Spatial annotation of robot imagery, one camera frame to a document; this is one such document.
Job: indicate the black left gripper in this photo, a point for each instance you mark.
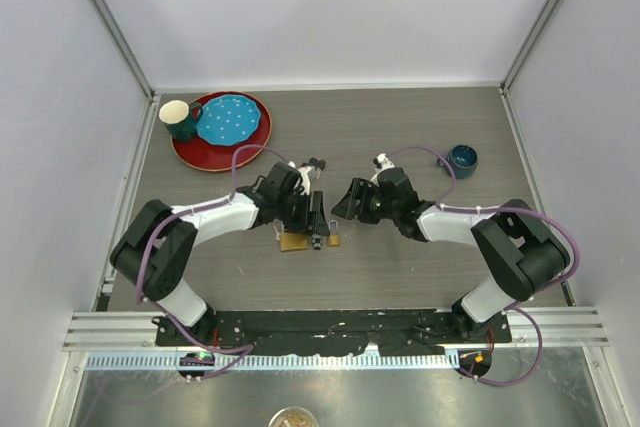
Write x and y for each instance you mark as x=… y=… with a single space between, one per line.
x=311 y=221

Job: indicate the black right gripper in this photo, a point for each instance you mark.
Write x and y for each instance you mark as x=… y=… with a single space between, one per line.
x=347 y=207

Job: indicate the keys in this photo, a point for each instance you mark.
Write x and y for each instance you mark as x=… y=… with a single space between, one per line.
x=317 y=242

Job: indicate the small brass long-shackle padlock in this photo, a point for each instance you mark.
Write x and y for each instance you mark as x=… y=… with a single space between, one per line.
x=334 y=239

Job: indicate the large brass padlock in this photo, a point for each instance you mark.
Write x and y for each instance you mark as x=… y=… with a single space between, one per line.
x=289 y=241

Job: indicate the orange black padlock with keys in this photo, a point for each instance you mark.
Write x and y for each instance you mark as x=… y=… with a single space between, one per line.
x=317 y=166

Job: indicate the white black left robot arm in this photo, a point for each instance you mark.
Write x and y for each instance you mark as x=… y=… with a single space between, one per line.
x=154 y=251

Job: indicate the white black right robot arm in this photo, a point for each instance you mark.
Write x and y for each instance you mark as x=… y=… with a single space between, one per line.
x=522 y=254

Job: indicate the dark blue cup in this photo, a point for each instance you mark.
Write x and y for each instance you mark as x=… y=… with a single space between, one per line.
x=463 y=160

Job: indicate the blue dotted plate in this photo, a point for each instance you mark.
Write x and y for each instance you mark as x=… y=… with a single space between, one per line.
x=228 y=120

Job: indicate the red round tray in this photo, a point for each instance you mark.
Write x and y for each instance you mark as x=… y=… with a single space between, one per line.
x=202 y=156

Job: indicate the dark green mug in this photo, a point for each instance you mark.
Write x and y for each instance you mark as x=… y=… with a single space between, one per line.
x=181 y=119

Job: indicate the round metal object bottom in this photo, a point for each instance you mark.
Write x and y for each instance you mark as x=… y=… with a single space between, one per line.
x=293 y=417

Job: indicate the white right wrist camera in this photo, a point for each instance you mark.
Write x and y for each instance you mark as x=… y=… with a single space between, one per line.
x=382 y=162

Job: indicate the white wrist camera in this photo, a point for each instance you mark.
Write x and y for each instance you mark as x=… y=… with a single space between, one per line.
x=382 y=162
x=308 y=174

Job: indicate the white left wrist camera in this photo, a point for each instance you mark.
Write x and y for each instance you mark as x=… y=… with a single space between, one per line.
x=308 y=174

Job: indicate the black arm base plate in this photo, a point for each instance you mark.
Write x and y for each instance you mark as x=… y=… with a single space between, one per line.
x=331 y=333

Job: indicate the aluminium frame rail front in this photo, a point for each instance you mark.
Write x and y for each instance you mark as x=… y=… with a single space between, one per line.
x=120 y=331

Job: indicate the slotted blue-white cable duct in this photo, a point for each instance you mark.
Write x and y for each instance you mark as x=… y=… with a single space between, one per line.
x=176 y=360

